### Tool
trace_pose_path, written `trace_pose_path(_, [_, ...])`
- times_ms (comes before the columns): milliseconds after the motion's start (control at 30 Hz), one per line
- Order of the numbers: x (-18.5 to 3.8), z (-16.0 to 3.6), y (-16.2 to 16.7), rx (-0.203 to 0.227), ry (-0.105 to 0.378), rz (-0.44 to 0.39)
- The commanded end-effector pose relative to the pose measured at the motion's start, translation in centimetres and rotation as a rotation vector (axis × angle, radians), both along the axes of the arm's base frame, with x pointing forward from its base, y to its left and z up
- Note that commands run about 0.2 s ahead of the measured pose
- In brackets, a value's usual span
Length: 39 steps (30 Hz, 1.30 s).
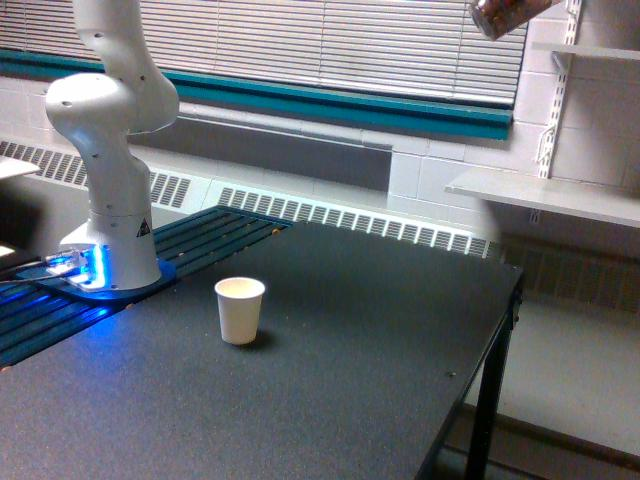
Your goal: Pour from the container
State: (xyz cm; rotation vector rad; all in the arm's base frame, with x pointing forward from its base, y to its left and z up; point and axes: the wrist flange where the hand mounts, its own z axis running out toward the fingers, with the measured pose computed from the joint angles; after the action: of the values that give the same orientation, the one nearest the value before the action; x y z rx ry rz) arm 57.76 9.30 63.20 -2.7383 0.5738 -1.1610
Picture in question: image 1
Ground clear plastic cup with nuts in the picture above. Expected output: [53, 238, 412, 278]
[469, 0, 558, 41]

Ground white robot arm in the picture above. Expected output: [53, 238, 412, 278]
[45, 1, 179, 292]

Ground white paper cup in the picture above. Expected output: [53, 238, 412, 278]
[215, 277, 265, 345]

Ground teal window sill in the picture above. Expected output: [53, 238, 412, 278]
[1, 49, 512, 140]

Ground white baseboard radiator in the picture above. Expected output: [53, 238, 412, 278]
[0, 139, 504, 260]

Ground white window blinds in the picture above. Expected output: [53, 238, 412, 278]
[0, 0, 530, 107]

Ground black table leg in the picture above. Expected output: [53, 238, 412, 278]
[464, 276, 524, 479]

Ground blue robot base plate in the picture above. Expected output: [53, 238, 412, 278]
[36, 260, 176, 305]

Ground lower white wall shelf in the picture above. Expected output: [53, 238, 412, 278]
[445, 169, 639, 228]

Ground white wall shelf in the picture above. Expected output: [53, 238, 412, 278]
[445, 169, 639, 228]
[532, 42, 640, 61]

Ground black cable at base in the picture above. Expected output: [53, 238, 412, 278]
[0, 255, 51, 285]

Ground blue slatted mounting rail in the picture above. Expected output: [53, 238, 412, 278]
[1, 207, 292, 367]

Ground white shelf bracket rail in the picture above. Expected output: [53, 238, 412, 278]
[536, 0, 582, 179]

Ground upper white wall shelf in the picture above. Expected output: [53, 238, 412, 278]
[532, 42, 640, 61]

